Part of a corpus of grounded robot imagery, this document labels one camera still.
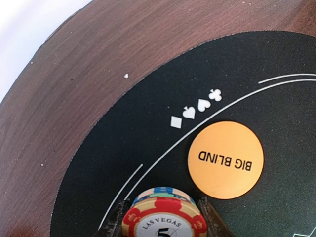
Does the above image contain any round black poker mat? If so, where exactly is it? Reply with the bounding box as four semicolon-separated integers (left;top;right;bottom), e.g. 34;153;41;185
50;31;316;237

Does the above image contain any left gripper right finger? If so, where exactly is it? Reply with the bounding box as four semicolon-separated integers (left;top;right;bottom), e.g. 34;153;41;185
197;197;235;237

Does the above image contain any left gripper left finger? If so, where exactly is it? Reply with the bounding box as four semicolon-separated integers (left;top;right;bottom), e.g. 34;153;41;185
97;199;130;237

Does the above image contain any orange big blind button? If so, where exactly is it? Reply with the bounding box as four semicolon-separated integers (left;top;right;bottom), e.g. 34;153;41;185
188;121;264;199

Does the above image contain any red poker chip stack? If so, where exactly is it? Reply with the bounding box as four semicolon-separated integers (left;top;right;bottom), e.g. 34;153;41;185
121;187;207;237

